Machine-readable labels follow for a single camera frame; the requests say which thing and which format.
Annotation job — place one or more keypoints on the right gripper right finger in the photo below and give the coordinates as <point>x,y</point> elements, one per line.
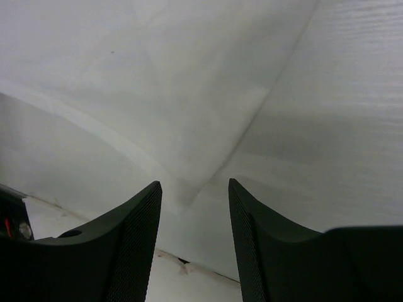
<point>280,260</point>

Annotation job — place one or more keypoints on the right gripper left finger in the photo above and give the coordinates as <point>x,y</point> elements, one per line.
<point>106,259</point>

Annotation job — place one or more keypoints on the white tank top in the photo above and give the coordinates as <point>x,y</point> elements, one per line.
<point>172,85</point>

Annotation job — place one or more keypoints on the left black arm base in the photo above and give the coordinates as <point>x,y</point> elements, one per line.
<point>14,216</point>

